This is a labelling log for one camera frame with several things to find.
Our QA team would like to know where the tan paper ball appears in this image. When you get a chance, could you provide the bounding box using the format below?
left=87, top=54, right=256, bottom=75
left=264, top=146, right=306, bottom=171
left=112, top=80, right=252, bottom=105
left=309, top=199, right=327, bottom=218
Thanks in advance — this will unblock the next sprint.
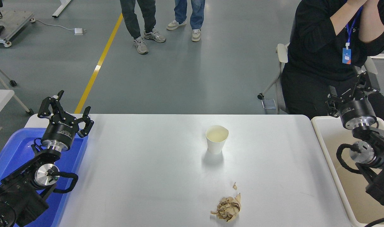
left=210, top=193, right=242, bottom=222

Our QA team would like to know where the white metal stand leg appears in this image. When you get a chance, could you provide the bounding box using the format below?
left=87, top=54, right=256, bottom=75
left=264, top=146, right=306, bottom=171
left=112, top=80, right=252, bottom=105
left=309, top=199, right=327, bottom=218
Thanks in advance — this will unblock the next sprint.
left=52, top=0, right=73, bottom=18

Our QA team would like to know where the large pale plastic bin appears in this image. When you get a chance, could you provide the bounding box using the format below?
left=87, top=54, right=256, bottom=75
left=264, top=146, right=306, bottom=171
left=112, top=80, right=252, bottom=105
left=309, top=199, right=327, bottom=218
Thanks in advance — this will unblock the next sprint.
left=311, top=116, right=384, bottom=227

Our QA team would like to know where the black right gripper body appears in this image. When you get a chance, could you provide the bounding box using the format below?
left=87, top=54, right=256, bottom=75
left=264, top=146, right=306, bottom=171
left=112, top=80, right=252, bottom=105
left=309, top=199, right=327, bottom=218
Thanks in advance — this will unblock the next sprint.
left=339, top=98, right=377, bottom=126

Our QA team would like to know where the grey wheeled metal platform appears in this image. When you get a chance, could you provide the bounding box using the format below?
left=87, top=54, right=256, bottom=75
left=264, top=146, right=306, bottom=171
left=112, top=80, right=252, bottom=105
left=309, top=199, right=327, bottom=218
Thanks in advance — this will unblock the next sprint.
left=0, top=9, right=36, bottom=48

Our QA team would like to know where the white floor cable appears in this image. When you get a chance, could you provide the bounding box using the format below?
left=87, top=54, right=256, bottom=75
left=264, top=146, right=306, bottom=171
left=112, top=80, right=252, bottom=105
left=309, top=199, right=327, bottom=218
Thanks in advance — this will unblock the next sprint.
left=31, top=19, right=76, bottom=32

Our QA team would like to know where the blue plastic tray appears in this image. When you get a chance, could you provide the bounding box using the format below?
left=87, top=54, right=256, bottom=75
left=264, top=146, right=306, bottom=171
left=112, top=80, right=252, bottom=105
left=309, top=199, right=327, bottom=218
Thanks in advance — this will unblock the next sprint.
left=0, top=127, right=89, bottom=227

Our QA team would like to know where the person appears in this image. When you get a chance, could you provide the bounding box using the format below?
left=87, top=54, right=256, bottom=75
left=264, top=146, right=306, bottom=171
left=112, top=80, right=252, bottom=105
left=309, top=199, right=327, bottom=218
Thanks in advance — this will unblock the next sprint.
left=280, top=0, right=384, bottom=134
left=120, top=0, right=166, bottom=55
left=166, top=0, right=206, bottom=42

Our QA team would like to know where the white paper cup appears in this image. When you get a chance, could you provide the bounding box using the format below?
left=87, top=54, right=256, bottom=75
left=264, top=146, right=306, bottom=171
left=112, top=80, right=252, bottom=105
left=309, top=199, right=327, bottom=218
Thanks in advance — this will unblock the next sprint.
left=205, top=125, right=229, bottom=155

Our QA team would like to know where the white office chair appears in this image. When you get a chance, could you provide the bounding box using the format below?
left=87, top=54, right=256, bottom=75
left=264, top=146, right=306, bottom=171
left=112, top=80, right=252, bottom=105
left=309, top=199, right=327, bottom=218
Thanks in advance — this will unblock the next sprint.
left=258, top=43, right=384, bottom=114

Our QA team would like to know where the blue lanyard name badge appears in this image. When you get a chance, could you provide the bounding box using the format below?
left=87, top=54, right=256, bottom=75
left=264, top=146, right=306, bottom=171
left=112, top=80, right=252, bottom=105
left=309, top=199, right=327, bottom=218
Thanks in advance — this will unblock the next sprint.
left=342, top=6, right=363, bottom=65

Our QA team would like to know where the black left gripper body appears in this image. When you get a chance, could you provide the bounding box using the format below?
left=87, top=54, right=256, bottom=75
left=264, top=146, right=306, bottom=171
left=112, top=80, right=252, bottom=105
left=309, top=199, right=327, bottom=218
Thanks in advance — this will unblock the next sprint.
left=41, top=114, right=77, bottom=149

